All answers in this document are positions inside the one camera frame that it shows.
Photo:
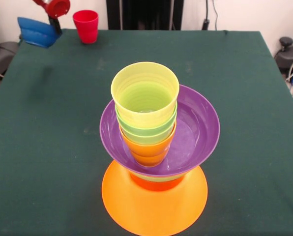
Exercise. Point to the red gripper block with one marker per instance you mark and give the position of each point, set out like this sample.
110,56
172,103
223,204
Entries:
56,8

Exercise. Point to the blue bowl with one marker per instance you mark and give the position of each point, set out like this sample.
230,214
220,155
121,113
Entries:
36,33

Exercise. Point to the yellow cup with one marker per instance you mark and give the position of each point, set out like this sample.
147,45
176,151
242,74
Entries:
141,108

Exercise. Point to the lime green cup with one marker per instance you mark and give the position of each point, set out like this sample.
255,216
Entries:
149,138

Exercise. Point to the orange cup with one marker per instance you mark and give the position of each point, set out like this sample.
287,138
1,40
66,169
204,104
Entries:
149,152

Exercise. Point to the light green bowl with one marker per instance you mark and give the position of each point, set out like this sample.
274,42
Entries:
158,178

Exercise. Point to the purple bowl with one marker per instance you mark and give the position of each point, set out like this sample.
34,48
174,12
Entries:
198,147

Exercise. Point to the small red-orange bowl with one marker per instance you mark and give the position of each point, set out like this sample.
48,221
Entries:
158,186

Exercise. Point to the large orange bowl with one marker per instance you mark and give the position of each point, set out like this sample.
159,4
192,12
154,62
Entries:
154,211

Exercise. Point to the red cup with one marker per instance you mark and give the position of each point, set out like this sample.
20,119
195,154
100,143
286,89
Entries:
86,27

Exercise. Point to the dark green table cloth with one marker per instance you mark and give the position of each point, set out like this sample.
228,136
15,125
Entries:
50,184

